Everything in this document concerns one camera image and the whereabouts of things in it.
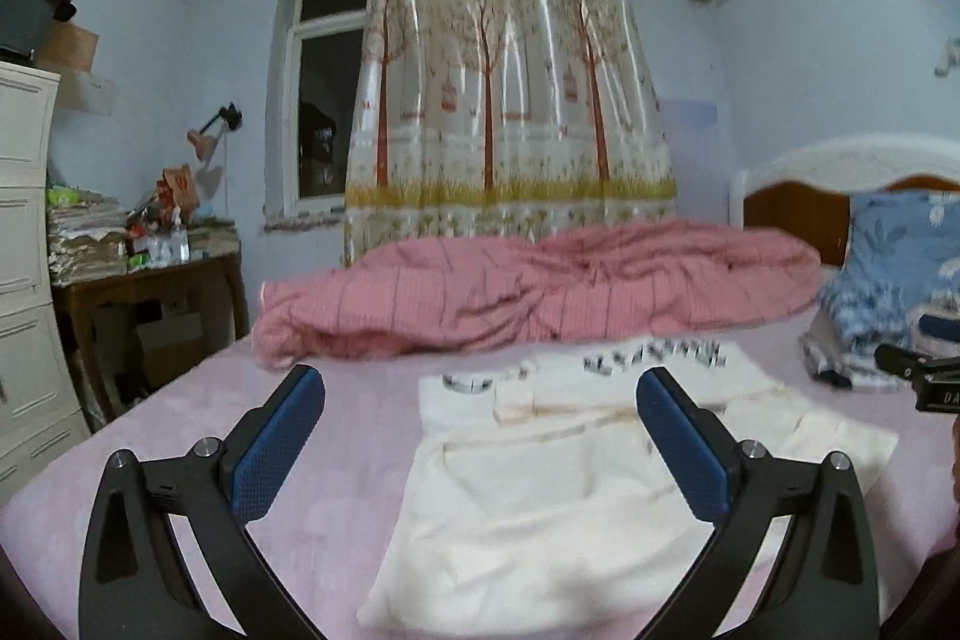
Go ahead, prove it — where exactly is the white framed window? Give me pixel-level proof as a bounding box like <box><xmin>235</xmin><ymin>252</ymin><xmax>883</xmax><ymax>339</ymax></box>
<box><xmin>266</xmin><ymin>0</ymin><xmax>383</xmax><ymax>217</ymax></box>

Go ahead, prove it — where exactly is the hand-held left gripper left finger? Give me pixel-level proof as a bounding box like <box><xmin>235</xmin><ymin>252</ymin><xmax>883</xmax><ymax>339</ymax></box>
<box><xmin>79</xmin><ymin>364</ymin><xmax>327</xmax><ymax>640</ymax></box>

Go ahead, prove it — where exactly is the pink checked quilt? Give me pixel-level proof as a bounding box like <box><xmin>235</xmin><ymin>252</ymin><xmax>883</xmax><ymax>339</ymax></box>
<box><xmin>251</xmin><ymin>218</ymin><xmax>822</xmax><ymax>371</ymax></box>

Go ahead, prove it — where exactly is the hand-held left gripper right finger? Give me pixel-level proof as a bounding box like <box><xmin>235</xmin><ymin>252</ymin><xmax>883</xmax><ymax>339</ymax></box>
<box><xmin>636</xmin><ymin>367</ymin><xmax>880</xmax><ymax>640</ymax></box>

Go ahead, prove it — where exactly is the stack of books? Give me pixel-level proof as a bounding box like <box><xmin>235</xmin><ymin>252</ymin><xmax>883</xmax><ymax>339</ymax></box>
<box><xmin>187</xmin><ymin>224</ymin><xmax>241</xmax><ymax>259</ymax></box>

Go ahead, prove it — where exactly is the bed with pink sheet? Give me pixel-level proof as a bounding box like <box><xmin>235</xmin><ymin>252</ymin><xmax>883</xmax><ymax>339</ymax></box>
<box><xmin>0</xmin><ymin>265</ymin><xmax>960</xmax><ymax>640</ymax></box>

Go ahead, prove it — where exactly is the blue floral pillow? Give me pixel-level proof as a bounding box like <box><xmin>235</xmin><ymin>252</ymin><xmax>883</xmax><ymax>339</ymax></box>
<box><xmin>801</xmin><ymin>190</ymin><xmax>960</xmax><ymax>390</ymax></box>

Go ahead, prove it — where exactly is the tree print curtain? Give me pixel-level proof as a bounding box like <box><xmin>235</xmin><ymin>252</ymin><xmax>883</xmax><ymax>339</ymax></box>
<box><xmin>343</xmin><ymin>0</ymin><xmax>678</xmax><ymax>270</ymax></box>

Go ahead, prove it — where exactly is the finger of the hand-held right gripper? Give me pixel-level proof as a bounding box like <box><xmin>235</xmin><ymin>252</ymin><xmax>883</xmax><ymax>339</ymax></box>
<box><xmin>874</xmin><ymin>344</ymin><xmax>960</xmax><ymax>382</ymax></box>

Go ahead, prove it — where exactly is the cardboard box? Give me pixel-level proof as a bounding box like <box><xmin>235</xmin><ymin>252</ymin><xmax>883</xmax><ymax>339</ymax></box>
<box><xmin>139</xmin><ymin>310</ymin><xmax>207</xmax><ymax>386</ymax></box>
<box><xmin>37</xmin><ymin>21</ymin><xmax>100</xmax><ymax>75</ymax></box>

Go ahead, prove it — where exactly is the white and wood headboard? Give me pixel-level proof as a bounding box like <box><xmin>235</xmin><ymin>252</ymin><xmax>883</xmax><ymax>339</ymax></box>
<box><xmin>729</xmin><ymin>131</ymin><xmax>960</xmax><ymax>270</ymax></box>

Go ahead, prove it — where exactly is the stack of papers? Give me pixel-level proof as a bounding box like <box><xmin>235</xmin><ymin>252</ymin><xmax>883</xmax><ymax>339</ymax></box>
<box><xmin>46</xmin><ymin>190</ymin><xmax>128</xmax><ymax>287</ymax></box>

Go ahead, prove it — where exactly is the white drawer cabinet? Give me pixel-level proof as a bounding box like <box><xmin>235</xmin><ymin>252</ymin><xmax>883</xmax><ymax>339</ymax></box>
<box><xmin>0</xmin><ymin>59</ymin><xmax>92</xmax><ymax>506</ymax></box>

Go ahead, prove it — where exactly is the dark wooden desk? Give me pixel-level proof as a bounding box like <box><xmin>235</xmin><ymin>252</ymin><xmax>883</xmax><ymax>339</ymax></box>
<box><xmin>52</xmin><ymin>250</ymin><xmax>250</xmax><ymax>423</ymax></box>

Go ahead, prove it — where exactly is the pink wall lamp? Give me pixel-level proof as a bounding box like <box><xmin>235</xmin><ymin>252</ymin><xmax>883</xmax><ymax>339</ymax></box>
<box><xmin>187</xmin><ymin>101</ymin><xmax>243</xmax><ymax>161</ymax></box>

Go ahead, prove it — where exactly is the cream printed shirt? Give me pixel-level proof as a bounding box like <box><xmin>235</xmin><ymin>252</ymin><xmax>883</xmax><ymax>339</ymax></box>
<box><xmin>356</xmin><ymin>336</ymin><xmax>901</xmax><ymax>640</ymax></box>

